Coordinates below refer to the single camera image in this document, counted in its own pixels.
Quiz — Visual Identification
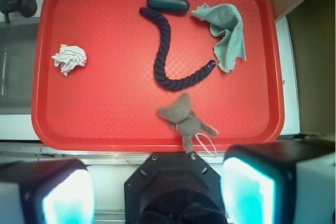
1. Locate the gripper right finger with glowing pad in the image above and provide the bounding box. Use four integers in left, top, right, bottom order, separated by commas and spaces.
220, 140, 335, 223

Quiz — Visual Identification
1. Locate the dark purple rope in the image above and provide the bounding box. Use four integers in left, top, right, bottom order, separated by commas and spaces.
139, 6, 217, 92

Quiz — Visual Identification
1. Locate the black faucet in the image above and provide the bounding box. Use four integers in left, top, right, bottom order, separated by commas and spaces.
1, 0, 37, 24

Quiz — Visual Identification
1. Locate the crumpled white paper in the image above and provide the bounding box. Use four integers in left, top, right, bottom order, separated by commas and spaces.
51, 44, 87, 77

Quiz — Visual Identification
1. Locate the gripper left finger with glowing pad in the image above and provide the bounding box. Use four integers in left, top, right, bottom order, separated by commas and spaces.
1, 159, 96, 223

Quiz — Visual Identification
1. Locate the dark teal oval case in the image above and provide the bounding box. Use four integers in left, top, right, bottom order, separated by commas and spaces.
146, 0, 190, 13

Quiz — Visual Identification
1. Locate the steel sink basin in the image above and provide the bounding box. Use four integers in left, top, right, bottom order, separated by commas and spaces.
1, 22, 39, 114

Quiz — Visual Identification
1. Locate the grey plush toy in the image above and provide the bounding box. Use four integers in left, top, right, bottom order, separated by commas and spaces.
156, 93, 218, 157

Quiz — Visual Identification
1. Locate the red plastic tray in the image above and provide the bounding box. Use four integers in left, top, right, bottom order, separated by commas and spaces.
31, 0, 284, 152

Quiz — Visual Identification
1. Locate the light green cloth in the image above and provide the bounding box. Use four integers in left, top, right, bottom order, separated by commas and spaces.
191, 3, 247, 73

